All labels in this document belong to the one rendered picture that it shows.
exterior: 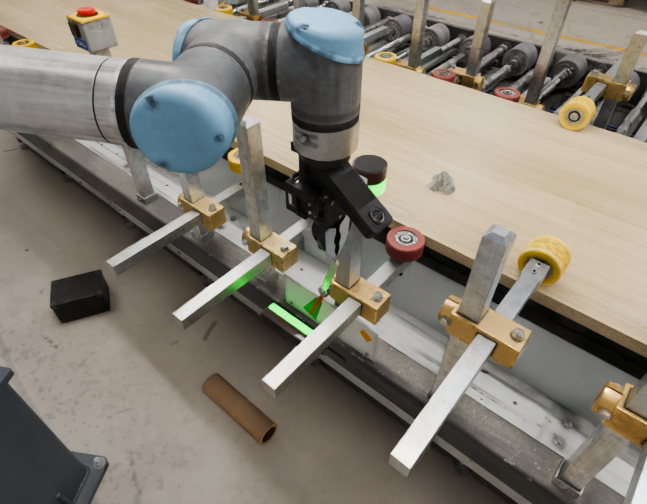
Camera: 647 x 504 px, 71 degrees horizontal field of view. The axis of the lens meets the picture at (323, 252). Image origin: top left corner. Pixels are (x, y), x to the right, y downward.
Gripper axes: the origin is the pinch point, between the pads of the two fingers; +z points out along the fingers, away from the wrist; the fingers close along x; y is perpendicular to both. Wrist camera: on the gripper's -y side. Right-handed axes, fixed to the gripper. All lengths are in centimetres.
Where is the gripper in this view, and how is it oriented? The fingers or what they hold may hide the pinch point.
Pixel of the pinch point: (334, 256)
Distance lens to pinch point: 76.6
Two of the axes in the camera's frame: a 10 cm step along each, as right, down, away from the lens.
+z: 0.0, 7.2, 7.0
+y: -7.6, -4.5, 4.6
